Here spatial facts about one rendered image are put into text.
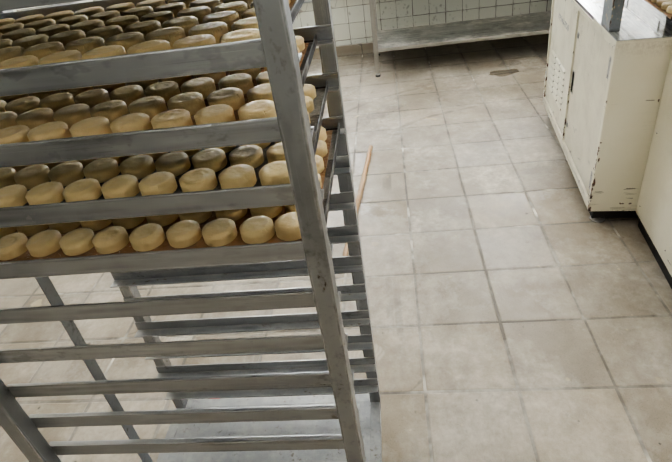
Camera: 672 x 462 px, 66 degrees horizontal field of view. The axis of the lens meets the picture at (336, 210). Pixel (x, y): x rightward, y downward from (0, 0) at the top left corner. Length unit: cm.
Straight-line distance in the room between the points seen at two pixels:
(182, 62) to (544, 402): 155
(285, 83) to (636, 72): 186
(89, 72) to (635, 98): 202
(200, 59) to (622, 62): 186
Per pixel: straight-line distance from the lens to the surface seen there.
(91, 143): 70
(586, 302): 220
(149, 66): 63
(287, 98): 56
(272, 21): 54
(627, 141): 241
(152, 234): 81
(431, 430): 176
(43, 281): 121
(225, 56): 59
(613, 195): 253
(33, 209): 80
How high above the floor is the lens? 147
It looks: 33 degrees down
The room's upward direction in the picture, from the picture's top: 9 degrees counter-clockwise
